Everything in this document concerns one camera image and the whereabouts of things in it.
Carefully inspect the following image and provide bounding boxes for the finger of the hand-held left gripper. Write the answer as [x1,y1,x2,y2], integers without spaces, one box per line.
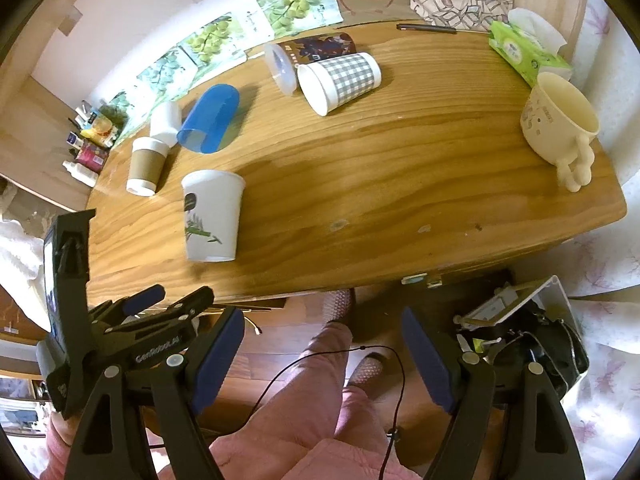
[104,286,217,368]
[89,284,167,329]

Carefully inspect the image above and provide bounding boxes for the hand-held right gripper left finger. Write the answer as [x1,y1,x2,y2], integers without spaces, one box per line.
[64,306,246,480]

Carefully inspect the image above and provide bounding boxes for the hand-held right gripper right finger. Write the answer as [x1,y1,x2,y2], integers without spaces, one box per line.
[401,306,587,480]

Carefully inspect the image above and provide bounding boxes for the person's left forearm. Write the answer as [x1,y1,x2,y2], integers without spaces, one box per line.
[40,407,76,480]

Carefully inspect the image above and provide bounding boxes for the white plant print paper cup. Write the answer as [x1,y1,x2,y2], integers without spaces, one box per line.
[181,169,247,263]

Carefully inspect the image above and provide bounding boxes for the white cup with brown sleeve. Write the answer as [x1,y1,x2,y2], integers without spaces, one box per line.
[126,137,171,197]

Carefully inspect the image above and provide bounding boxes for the plain white cup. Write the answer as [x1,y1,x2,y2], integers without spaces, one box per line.
[149,101,182,148]

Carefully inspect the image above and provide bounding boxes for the blue translucent plastic cup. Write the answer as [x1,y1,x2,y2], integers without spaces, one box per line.
[177,84,241,154]

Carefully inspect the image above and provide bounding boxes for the grey checked paper cup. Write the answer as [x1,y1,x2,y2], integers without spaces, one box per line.
[297,52,383,116]

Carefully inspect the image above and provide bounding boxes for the pink dotted slipper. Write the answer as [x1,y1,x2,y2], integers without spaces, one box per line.
[347,352,387,388]
[322,288,357,323]

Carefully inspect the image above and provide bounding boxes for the white cloth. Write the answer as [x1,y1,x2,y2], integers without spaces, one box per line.
[0,215,51,306]

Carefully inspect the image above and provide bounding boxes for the metal table latch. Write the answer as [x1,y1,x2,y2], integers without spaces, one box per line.
[401,272,443,288]

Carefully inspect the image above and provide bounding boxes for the white plastic box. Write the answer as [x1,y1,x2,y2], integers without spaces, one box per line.
[457,275,571,341]

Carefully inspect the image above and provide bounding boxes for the person's pink trousers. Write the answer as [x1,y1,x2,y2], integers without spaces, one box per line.
[159,321,426,480]

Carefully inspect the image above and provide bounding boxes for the black bag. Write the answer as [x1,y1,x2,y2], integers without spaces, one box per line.
[492,310,591,401]

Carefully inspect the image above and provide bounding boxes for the white dropper bottle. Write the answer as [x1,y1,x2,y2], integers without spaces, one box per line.
[62,160,98,186]

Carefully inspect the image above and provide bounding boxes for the pink packet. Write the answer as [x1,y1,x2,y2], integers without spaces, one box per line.
[75,142,108,170]

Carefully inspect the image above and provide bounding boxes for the grape photo print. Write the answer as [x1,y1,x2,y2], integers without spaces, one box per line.
[256,0,346,40]
[180,10,273,68]
[136,45,201,96]
[97,91,136,126]

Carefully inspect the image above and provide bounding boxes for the floral bedsheet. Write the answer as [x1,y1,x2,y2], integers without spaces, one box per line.
[565,0,640,461]

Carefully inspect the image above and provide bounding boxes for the cream mug with legs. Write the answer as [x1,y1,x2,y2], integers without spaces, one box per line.
[521,72,601,193]

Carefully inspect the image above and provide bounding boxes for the green tissue pack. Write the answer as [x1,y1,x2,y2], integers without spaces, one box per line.
[488,8,573,88]

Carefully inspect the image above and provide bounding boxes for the dark pen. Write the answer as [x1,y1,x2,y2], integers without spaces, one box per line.
[396,23,458,35]

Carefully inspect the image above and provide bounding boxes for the thin black cable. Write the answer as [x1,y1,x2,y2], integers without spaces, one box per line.
[252,346,407,480]

